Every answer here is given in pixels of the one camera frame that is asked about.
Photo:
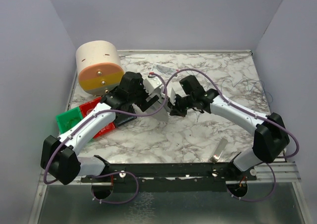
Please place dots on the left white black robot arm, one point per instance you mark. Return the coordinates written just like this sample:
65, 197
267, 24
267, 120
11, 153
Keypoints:
60, 156

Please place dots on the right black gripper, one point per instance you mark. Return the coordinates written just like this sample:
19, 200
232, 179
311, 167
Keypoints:
179, 105

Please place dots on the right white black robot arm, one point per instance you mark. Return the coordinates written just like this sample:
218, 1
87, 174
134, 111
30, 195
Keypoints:
270, 136

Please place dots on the grey metal clip tool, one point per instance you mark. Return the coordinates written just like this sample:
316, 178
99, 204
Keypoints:
218, 151

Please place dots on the red plastic bin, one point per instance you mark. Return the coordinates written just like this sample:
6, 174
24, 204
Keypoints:
87, 107

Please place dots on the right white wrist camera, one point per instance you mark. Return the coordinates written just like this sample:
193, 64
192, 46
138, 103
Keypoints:
174, 98

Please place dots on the packaged protractor ruler set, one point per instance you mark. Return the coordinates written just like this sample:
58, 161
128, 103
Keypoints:
162, 69

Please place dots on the green plastic bin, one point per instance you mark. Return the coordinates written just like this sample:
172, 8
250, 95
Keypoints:
67, 120

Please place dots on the black plastic bin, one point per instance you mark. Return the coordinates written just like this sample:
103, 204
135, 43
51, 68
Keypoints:
126, 120

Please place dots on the grey plastic cable spool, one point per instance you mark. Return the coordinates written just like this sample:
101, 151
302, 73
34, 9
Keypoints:
162, 115

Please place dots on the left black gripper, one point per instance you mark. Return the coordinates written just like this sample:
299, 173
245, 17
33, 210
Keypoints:
145, 101

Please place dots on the beige layered cylinder model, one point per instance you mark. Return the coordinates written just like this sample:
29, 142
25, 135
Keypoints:
98, 67

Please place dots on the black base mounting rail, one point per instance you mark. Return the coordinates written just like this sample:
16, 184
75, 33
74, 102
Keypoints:
126, 182

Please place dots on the aluminium extrusion frame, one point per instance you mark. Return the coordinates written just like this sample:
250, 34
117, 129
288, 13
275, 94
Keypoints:
279, 171

